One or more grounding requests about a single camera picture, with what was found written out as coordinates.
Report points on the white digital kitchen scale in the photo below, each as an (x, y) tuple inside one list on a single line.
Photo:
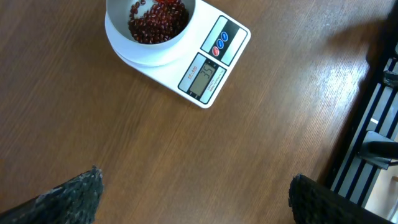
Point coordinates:
[(197, 67)]

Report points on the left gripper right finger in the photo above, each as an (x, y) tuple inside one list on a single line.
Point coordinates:
[(312, 203)]

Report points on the white round bowl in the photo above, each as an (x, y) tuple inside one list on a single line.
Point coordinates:
[(118, 11)]

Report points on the red beans in bowl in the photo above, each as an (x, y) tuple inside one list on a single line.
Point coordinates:
[(162, 22)]

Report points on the black metal frame rack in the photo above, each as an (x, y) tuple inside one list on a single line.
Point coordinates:
[(354, 174)]

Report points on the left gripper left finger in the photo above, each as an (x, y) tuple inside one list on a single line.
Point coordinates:
[(74, 201)]

